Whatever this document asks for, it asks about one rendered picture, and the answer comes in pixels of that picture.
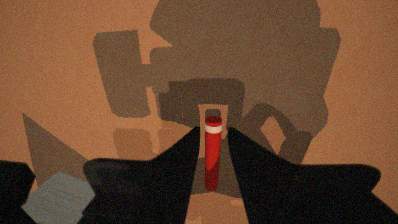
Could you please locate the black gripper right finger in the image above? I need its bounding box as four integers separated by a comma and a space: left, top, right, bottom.
228, 127, 381, 224

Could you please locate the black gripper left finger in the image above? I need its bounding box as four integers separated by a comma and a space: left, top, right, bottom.
83, 127, 200, 224

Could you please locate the dark red peg with white band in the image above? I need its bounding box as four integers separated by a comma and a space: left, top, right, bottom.
205, 116, 222, 191

